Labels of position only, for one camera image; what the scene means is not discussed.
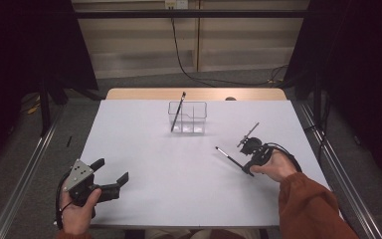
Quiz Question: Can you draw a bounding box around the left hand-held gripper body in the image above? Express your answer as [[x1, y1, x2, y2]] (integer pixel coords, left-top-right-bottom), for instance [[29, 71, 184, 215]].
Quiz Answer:
[[63, 158, 121, 218]]

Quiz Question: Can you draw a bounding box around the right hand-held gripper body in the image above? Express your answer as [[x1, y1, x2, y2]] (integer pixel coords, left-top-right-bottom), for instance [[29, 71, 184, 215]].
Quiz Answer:
[[236, 121, 275, 168]]

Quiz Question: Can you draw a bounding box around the clear plastic organizer box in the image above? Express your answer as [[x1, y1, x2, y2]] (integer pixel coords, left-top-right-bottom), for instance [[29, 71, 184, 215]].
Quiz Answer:
[[167, 101, 208, 135]]

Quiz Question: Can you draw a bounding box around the black pen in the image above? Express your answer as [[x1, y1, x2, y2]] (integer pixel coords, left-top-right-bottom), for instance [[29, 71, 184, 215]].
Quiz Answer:
[[170, 91, 187, 133]]

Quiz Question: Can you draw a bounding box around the person's right hand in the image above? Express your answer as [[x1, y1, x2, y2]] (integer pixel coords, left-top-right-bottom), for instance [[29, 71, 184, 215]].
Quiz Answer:
[[249, 149, 299, 183]]

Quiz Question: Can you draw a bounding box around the person's left hand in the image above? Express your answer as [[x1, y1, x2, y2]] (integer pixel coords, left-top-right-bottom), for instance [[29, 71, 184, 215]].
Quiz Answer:
[[59, 187, 102, 235]]

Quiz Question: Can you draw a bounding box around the white table sheet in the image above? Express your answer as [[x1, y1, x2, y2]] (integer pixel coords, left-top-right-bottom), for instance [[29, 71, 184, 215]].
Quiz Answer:
[[54, 99, 346, 229]]

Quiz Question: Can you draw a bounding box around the dark curtain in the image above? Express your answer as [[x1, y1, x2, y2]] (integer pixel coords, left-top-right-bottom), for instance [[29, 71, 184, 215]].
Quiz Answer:
[[0, 0, 98, 173], [283, 0, 382, 190]]

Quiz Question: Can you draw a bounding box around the right hand-held gripper cable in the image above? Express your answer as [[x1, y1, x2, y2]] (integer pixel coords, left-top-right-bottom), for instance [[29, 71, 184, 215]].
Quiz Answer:
[[263, 141, 303, 173]]

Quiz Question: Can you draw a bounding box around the hand-held gripper cable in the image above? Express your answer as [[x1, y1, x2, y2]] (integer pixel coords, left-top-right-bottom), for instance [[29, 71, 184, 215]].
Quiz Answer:
[[263, 141, 303, 173], [54, 170, 74, 231]]

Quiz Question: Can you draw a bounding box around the left hand-held gripper cable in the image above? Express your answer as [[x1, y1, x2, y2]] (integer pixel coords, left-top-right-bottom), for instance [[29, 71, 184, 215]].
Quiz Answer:
[[54, 170, 74, 231]]

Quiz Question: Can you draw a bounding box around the aluminium frame rail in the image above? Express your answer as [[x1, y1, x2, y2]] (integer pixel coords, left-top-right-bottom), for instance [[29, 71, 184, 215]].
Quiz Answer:
[[0, 106, 66, 239], [297, 101, 382, 239]]

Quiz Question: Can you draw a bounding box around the black stand post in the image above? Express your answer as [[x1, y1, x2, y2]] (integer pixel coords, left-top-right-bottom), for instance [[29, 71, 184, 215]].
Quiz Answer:
[[312, 76, 324, 123], [38, 78, 53, 137]]

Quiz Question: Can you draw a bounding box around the black wall cable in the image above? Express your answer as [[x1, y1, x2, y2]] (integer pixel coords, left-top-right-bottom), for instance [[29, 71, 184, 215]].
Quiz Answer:
[[169, 6, 289, 88]]

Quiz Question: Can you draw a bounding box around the black horizontal frame bar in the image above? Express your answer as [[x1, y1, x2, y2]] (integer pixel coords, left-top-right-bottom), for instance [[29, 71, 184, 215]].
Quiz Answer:
[[74, 9, 309, 19]]

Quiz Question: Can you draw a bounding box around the white wall socket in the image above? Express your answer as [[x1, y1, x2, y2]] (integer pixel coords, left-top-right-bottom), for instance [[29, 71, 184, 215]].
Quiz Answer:
[[164, 0, 189, 10]]

